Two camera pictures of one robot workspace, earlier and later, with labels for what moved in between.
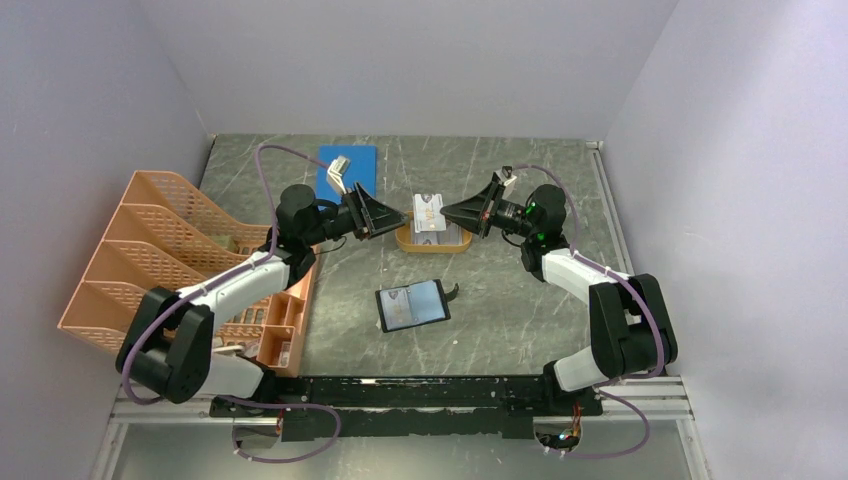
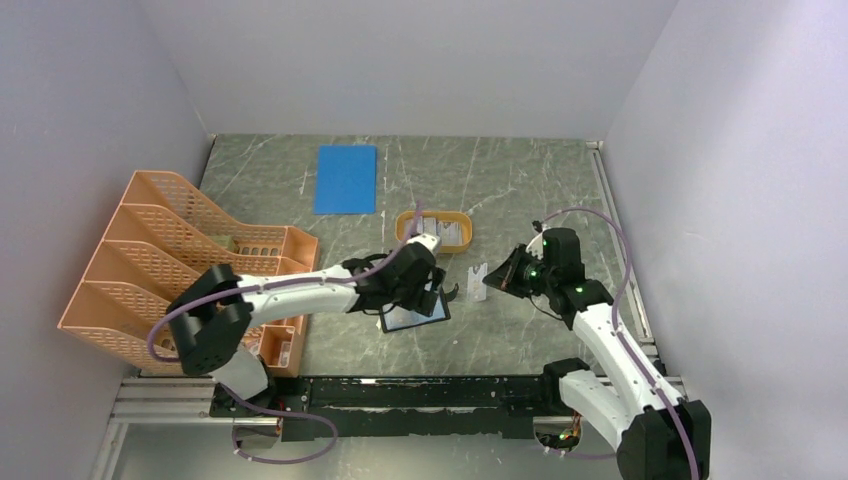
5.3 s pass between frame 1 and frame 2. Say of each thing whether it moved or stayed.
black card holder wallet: stayed
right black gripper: moved
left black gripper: moved
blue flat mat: stayed
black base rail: stayed
